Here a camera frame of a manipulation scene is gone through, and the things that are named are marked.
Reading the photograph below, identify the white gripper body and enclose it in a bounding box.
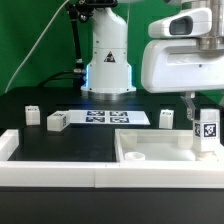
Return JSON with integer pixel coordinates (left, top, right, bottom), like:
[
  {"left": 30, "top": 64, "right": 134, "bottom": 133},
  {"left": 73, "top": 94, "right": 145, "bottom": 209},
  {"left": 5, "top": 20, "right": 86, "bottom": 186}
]
[{"left": 141, "top": 39, "right": 224, "bottom": 93}]

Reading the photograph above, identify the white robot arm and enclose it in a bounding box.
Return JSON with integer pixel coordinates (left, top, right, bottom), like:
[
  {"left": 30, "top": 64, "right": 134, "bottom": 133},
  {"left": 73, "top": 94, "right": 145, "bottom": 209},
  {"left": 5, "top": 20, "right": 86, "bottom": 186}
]
[{"left": 82, "top": 0, "right": 224, "bottom": 120}]

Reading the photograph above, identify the white U-shaped obstacle fence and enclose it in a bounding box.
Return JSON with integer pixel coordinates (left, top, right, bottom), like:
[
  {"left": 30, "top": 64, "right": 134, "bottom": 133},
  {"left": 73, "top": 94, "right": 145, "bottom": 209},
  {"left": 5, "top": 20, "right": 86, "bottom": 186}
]
[{"left": 0, "top": 129, "right": 224, "bottom": 189}]

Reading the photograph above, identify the grey cable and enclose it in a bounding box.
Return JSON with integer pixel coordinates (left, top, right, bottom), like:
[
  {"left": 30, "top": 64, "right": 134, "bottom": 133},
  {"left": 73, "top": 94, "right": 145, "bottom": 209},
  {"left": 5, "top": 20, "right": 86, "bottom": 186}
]
[{"left": 3, "top": 0, "right": 72, "bottom": 95}]

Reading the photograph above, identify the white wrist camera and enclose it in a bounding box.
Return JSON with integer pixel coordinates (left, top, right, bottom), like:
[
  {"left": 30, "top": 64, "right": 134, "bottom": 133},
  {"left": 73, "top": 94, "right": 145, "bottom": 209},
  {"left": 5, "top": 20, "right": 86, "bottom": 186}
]
[{"left": 148, "top": 7, "right": 212, "bottom": 38}]

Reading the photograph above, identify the black cable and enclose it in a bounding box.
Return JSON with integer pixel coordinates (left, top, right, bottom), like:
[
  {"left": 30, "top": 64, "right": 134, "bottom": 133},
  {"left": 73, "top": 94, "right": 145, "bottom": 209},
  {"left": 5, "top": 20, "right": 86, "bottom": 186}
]
[{"left": 37, "top": 69, "right": 84, "bottom": 88}]

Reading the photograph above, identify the white tag sheet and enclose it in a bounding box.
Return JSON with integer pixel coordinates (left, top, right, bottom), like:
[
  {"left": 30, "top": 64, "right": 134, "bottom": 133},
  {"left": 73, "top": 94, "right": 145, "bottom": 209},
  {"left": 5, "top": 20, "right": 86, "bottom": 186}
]
[{"left": 70, "top": 110, "right": 150, "bottom": 125}]

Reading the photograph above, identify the black camera stand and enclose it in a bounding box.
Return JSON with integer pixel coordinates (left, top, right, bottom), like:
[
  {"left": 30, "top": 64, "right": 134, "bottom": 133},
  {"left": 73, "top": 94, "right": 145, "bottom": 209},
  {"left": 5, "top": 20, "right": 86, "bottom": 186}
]
[{"left": 65, "top": 0, "right": 118, "bottom": 88}]

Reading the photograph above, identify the white square table top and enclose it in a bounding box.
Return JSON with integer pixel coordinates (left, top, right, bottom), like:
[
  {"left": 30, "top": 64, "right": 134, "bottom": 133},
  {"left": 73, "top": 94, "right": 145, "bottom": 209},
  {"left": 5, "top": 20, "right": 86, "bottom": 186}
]
[{"left": 115, "top": 129, "right": 224, "bottom": 162}]

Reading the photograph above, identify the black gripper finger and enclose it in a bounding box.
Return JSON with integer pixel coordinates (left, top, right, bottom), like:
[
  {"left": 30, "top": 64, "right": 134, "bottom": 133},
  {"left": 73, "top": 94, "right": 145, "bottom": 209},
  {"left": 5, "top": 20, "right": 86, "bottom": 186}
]
[{"left": 181, "top": 92, "right": 196, "bottom": 120}]

